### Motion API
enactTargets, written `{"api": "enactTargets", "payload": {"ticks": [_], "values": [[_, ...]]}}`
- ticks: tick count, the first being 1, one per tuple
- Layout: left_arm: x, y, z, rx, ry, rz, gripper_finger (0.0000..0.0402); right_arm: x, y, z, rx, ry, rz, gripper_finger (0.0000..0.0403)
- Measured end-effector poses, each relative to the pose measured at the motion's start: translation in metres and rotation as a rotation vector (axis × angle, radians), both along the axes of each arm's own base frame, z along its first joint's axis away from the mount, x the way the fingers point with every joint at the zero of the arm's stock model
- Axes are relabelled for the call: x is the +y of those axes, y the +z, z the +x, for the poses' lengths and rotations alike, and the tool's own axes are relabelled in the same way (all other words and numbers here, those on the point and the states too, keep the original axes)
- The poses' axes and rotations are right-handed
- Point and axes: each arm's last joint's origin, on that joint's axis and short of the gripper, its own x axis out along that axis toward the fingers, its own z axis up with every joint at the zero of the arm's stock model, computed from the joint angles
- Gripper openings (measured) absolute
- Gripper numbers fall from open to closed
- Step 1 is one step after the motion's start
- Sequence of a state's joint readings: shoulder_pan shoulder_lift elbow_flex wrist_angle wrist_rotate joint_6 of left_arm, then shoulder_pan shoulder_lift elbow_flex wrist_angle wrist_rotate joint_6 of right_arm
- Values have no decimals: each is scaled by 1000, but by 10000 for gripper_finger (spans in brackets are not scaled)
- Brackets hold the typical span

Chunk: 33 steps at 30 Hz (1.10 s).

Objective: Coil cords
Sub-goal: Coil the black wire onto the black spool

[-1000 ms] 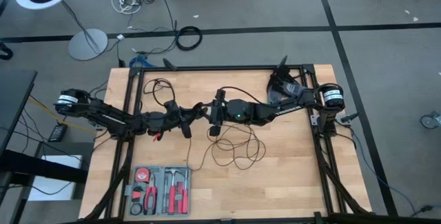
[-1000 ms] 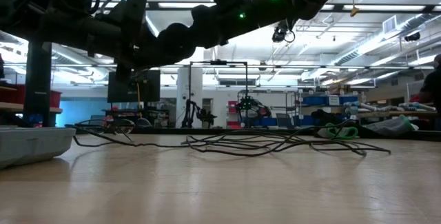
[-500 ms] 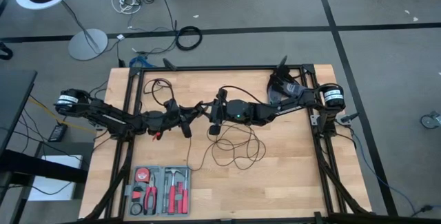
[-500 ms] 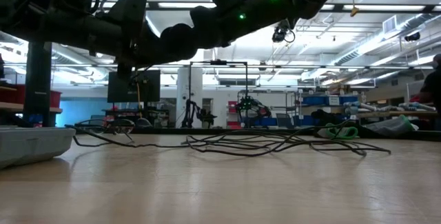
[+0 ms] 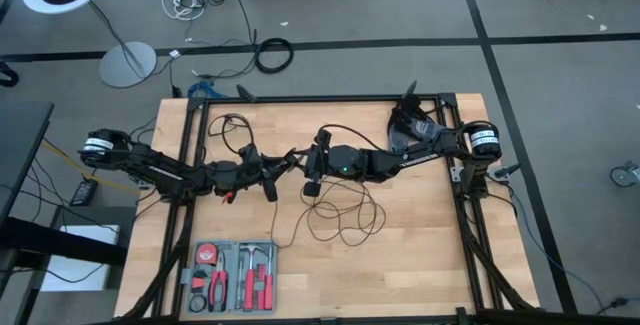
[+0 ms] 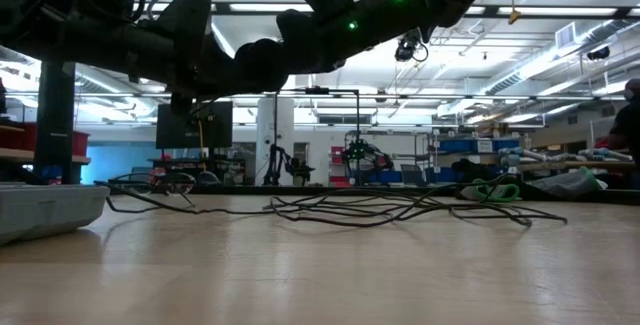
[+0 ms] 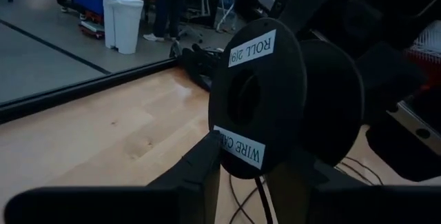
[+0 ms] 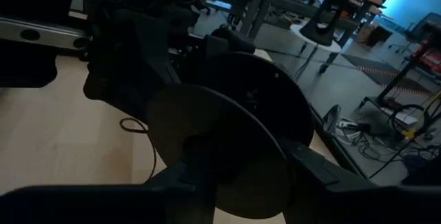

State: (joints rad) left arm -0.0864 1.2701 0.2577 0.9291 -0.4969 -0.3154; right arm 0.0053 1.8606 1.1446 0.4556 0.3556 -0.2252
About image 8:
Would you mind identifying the black plastic spool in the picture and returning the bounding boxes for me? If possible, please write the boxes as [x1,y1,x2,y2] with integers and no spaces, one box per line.
[147,51,315,221]

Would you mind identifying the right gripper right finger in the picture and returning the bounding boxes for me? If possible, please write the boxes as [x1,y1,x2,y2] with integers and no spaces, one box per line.
[280,139,379,193]

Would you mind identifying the grey oval mesh object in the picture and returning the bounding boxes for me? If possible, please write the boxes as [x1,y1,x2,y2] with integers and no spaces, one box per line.
[322,103,342,134]

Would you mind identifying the grey disc floor stand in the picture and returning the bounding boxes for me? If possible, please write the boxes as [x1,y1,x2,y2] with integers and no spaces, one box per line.
[291,43,320,82]

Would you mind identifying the black metal cart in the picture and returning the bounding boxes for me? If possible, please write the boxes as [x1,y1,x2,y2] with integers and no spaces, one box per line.
[358,20,441,115]

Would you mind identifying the red crate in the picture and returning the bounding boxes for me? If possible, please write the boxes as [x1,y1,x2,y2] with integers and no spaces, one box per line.
[418,43,441,74]

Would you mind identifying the white power strip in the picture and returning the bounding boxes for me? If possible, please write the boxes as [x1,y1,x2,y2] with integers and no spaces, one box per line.
[336,119,363,139]

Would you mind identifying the tangled black floor cables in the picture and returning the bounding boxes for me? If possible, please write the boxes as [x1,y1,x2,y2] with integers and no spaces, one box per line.
[323,103,441,181]

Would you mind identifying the black stand with white base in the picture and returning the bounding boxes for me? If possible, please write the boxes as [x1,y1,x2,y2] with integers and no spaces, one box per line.
[290,0,363,54]

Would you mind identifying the grey desk leg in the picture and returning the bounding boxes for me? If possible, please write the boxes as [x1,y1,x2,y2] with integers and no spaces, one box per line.
[237,0,275,39]

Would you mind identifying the thin black cord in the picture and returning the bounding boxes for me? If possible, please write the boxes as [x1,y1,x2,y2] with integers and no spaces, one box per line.
[119,116,158,185]

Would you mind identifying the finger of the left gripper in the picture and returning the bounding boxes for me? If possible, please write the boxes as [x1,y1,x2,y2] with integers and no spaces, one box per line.
[205,26,256,60]

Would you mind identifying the cardboard box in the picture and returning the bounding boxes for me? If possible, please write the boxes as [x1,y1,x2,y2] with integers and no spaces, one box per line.
[356,23,392,46]

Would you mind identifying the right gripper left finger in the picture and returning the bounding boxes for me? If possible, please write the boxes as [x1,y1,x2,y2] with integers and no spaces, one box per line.
[146,161,218,188]

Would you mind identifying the yellow plug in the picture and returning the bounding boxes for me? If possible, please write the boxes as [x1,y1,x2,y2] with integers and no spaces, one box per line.
[400,126,420,139]

